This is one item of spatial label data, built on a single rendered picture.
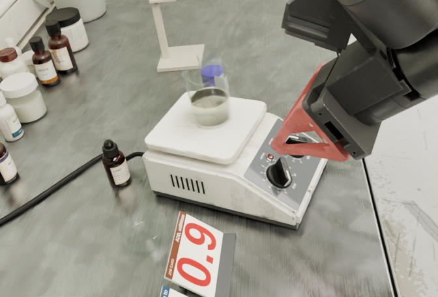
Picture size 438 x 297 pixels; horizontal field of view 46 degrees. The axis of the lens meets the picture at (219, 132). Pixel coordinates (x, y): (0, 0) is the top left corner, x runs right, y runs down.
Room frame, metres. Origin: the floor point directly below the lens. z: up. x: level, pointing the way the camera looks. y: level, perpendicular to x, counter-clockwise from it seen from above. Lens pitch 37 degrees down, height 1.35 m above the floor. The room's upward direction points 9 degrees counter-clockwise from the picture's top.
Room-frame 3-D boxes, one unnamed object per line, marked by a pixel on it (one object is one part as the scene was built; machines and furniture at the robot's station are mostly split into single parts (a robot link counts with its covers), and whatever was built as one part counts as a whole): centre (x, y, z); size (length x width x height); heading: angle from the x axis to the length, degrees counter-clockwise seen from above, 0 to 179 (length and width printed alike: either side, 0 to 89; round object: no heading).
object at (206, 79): (0.52, 0.01, 1.02); 0.06 x 0.05 x 0.08; 166
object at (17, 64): (0.81, 0.34, 0.94); 0.05 x 0.05 x 0.09
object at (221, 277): (0.37, 0.04, 0.92); 0.09 x 0.06 x 0.04; 168
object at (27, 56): (0.88, 0.32, 0.92); 0.04 x 0.04 x 0.04
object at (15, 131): (0.68, 0.32, 0.94); 0.03 x 0.03 x 0.08
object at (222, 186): (0.50, -0.01, 0.94); 0.22 x 0.13 x 0.08; 60
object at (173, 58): (0.85, 0.05, 0.96); 0.08 x 0.08 x 0.13; 81
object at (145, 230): (0.42, 0.10, 0.91); 0.06 x 0.06 x 0.02
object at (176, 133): (0.52, 0.01, 0.98); 0.12 x 0.12 x 0.01; 60
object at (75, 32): (0.98, 0.27, 0.94); 0.07 x 0.07 x 0.07
